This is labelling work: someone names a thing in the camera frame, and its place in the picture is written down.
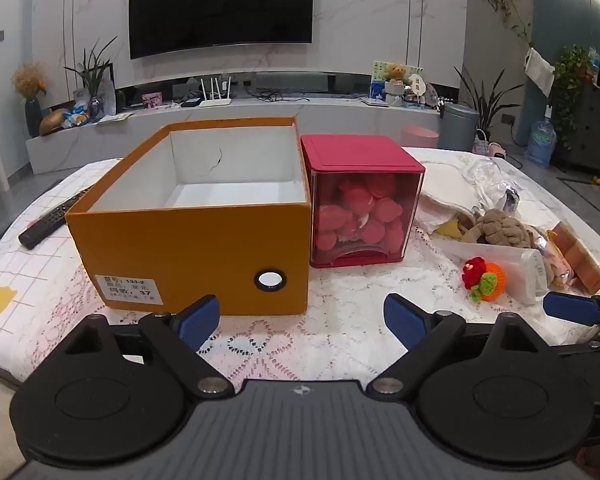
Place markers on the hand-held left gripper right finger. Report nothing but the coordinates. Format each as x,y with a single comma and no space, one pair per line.
405,319

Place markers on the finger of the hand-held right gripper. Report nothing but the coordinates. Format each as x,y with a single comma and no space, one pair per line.
572,307

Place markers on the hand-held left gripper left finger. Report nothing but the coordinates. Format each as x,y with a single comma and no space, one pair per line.
200,317

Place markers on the rust brown soft pouch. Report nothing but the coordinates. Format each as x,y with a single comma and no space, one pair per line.
575,255

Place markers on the orange cardboard box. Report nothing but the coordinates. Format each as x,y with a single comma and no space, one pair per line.
180,255

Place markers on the orange green crochet toy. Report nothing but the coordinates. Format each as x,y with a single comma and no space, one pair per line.
492,280

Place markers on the yellow cloth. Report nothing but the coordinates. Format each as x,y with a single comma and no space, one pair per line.
447,230

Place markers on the brown plush toy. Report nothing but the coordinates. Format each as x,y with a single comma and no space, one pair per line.
502,227

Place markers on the white cloth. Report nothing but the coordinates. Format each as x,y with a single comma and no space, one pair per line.
445,185

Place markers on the white plastic case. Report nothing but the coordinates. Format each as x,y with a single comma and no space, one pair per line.
525,270

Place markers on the white printed tablecloth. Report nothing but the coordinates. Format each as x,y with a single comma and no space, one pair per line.
330,300

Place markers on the pile of pink plush balls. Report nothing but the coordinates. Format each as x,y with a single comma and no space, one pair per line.
360,215

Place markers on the clear plastic bag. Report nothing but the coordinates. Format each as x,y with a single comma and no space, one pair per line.
485,175

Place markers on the blue water jug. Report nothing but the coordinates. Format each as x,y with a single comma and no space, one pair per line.
541,145

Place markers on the red storage box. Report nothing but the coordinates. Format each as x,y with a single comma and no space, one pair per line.
355,152

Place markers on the black remote control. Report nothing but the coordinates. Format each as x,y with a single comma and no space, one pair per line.
50,220

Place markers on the dark cabinet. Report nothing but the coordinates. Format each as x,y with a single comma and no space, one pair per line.
595,130

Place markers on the pink bin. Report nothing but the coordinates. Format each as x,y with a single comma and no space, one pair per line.
420,136

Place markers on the grey trash bin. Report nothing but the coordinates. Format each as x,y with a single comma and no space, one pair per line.
460,127

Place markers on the white television console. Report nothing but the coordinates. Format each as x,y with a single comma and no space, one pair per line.
340,115

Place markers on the small black box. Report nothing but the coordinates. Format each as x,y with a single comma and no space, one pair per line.
190,102

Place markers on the white router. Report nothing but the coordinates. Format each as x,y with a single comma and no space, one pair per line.
215,101

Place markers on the sheets of paper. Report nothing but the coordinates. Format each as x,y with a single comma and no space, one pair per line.
115,118

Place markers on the long-leaf potted plant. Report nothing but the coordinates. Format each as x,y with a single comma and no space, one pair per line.
485,105

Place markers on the small pink box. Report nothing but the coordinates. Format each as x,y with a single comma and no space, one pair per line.
151,100

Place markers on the bushy green plant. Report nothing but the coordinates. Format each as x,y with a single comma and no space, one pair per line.
570,75

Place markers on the white round fan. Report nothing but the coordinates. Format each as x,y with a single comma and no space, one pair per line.
419,85

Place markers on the snack packets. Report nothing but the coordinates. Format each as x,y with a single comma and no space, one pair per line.
76,117

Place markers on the clear plastic bottle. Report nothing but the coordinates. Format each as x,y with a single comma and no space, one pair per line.
106,97

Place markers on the small teddy bear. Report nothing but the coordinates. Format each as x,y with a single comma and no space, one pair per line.
396,80

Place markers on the white hanging bag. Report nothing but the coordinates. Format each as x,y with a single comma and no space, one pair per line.
539,70

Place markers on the green picture board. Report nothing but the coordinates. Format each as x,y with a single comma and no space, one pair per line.
379,80

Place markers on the golden bowl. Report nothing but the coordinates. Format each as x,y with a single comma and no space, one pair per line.
54,121

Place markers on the green plant in glass vase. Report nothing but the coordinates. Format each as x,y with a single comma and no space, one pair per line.
94,75

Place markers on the dried flowers in dark vase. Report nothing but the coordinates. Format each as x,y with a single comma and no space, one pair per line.
30,85

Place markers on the hanging vine plant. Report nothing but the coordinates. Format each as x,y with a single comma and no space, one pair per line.
502,2

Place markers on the black television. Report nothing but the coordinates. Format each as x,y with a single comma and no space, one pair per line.
220,5

